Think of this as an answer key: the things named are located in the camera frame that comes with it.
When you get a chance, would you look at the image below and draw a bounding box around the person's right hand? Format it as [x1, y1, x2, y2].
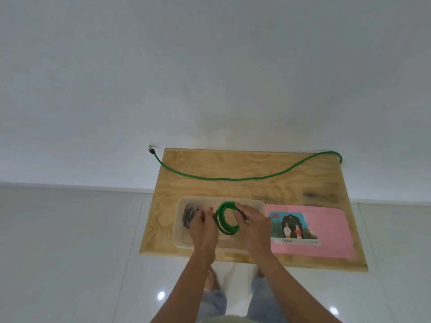
[233, 202, 273, 257]

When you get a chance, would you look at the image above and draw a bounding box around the person's left hand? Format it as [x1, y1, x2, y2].
[188, 207, 220, 263]

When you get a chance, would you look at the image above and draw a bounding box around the person's left forearm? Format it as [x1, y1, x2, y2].
[150, 249, 216, 323]

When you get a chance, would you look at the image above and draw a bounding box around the person's right forearm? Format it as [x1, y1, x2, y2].
[250, 249, 343, 323]

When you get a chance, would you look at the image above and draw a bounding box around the clear plastic container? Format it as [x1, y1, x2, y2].
[172, 196, 266, 254]

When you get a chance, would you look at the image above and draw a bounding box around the illustrated picture card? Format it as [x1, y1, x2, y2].
[268, 212, 320, 245]

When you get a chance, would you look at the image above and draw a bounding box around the person's left foot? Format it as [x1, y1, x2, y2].
[204, 268, 220, 294]

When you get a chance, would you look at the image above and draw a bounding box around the person's right jeans leg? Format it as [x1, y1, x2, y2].
[247, 276, 289, 323]

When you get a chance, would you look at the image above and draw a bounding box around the person's jeans leg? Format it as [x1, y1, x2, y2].
[198, 288, 228, 321]
[247, 276, 289, 323]

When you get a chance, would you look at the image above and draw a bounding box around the person's left jeans leg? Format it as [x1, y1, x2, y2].
[198, 288, 228, 321]

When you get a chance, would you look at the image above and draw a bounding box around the person's light shirt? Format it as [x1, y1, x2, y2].
[201, 315, 260, 323]

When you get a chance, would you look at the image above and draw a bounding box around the coiled dark grey cable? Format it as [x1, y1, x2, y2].
[182, 204, 205, 229]

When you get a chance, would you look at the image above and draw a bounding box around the long green rope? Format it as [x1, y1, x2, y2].
[148, 148, 343, 181]

